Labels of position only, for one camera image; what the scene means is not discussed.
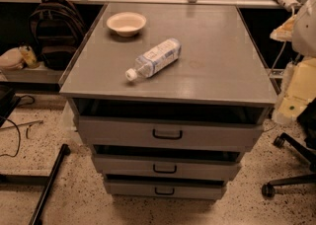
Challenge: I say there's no clear plastic water bottle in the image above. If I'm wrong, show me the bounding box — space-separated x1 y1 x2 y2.
125 38 182 81

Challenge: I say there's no white hanging cable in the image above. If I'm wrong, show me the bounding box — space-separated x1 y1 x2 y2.
269 5 296 75

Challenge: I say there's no black device at left edge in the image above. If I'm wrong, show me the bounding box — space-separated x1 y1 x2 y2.
0 85 21 126

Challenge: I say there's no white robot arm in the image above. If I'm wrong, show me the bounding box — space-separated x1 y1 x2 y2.
270 0 316 124

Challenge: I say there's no grey bottom drawer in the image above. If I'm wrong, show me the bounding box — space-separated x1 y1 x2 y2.
104 180 226 200

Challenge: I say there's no grey top drawer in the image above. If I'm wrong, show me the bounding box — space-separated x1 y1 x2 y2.
77 116 263 152

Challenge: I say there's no black floor cable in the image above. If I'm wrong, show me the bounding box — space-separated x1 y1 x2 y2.
0 94 36 158

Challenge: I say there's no grey drawer cabinet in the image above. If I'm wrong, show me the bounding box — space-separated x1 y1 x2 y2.
60 3 277 187

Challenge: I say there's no white paper bowl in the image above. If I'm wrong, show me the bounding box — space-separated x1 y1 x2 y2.
107 12 147 38

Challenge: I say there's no grey middle drawer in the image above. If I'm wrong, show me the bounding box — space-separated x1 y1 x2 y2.
92 155 241 182

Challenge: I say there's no black office chair base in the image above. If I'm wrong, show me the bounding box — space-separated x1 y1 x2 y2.
261 131 316 199

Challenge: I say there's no dark brown backpack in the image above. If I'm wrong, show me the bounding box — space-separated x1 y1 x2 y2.
29 0 88 70

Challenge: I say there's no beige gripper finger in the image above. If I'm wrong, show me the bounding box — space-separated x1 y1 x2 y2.
270 15 296 41
272 57 316 124

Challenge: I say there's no black metal floor frame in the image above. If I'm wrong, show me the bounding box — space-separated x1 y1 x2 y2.
0 144 71 225

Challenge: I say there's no grey drawer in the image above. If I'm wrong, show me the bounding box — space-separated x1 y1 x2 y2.
92 155 241 182
77 116 263 152
104 180 226 200

